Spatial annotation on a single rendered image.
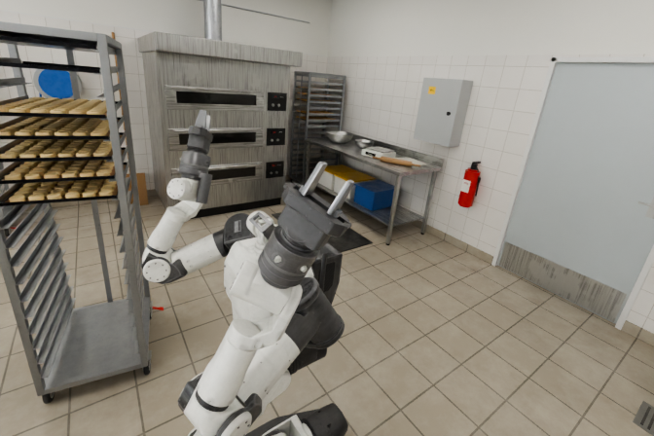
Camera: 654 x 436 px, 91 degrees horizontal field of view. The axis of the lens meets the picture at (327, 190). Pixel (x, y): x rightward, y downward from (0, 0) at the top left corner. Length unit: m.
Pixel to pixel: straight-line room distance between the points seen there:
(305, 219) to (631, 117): 3.10
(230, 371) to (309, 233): 0.28
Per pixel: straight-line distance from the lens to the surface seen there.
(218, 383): 0.66
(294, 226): 0.52
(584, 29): 3.55
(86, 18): 4.76
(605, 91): 3.46
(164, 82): 3.79
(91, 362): 2.38
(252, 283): 0.58
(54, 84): 4.61
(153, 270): 1.14
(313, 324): 0.79
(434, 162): 4.02
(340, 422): 1.70
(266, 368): 0.75
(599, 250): 3.58
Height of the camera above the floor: 1.72
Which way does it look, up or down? 19 degrees down
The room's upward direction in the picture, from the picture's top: 5 degrees clockwise
